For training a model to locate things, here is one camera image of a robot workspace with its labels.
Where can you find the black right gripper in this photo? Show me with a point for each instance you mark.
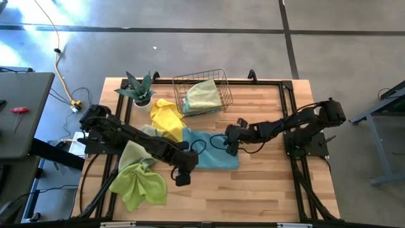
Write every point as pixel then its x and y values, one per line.
pixel 239 134

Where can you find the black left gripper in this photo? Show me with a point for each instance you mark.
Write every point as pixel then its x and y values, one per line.
pixel 186 160

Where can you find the pale green microfiber towel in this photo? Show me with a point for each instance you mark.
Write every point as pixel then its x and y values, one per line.
pixel 202 96
pixel 134 156

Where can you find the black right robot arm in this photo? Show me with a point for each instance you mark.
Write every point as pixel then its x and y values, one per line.
pixel 284 125

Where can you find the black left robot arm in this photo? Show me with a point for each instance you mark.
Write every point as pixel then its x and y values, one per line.
pixel 133 136

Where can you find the yellow microfiber towel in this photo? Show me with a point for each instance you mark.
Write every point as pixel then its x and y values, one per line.
pixel 166 120

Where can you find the lime green microfiber towel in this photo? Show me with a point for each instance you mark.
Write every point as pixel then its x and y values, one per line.
pixel 139 188

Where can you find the white plant pot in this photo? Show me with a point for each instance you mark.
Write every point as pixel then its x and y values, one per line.
pixel 144 109

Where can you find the green snake plant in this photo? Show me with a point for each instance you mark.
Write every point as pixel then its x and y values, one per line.
pixel 139 88

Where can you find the white power adapter box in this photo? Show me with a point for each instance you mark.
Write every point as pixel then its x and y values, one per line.
pixel 76 145

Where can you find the black side table foot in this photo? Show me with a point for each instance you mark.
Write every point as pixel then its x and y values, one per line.
pixel 57 155

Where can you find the blue-grey metal desk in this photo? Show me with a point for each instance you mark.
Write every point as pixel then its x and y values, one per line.
pixel 378 142

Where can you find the grey side table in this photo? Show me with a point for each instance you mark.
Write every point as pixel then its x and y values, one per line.
pixel 22 111

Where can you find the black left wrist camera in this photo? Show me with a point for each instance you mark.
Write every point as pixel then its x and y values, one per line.
pixel 183 180

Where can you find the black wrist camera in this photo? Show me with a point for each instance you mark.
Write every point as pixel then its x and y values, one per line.
pixel 183 180
pixel 232 149

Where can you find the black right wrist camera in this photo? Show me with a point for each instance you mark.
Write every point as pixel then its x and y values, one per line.
pixel 232 149

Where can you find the black aluminium table frame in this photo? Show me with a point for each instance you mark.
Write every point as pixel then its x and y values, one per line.
pixel 284 95

